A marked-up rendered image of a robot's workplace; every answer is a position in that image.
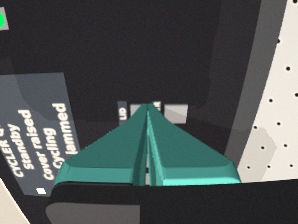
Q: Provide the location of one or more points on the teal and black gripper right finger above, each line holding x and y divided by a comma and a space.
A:
182, 159

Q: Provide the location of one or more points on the grey perforated base plate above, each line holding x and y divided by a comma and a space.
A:
271, 152

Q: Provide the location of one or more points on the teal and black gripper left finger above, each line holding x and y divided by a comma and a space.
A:
115, 157

